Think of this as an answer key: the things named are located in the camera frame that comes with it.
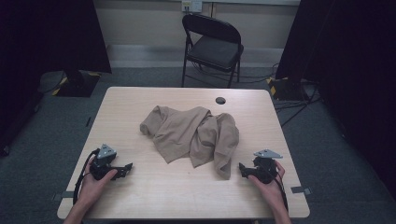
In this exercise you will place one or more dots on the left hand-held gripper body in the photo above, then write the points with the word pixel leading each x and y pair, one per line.
pixel 104 161

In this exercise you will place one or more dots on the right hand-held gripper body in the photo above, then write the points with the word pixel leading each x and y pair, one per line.
pixel 267 169

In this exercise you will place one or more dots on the beige cloth garment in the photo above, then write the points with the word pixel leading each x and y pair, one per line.
pixel 186 133

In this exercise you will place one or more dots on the person's right hand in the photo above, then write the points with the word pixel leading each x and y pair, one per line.
pixel 272 191

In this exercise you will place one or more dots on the person's left hand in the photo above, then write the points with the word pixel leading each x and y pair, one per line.
pixel 91 189

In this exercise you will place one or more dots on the grey tape strip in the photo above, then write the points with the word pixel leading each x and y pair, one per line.
pixel 63 195
pixel 301 190

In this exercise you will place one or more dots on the round black table grommet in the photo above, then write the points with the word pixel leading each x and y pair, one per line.
pixel 220 100

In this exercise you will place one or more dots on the black stand base striped tape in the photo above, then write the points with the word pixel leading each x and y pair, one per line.
pixel 286 88
pixel 77 85

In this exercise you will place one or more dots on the black folding chair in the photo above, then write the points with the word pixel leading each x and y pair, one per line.
pixel 213 51

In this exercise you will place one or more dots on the black curtain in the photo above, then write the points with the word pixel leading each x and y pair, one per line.
pixel 351 62
pixel 46 37

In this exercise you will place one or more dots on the white wall socket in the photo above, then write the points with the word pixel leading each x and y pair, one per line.
pixel 191 5

